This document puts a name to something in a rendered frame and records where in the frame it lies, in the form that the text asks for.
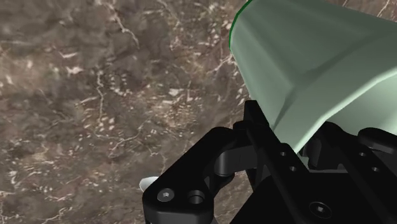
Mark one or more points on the small white rounded object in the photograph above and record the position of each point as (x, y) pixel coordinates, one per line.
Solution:
(147, 183)

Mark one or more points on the pale green cup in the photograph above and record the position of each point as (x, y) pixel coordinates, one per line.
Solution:
(310, 62)

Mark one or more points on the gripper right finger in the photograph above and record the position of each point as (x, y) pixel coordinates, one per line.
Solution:
(369, 161)

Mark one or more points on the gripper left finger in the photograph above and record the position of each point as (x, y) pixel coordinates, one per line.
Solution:
(183, 173)

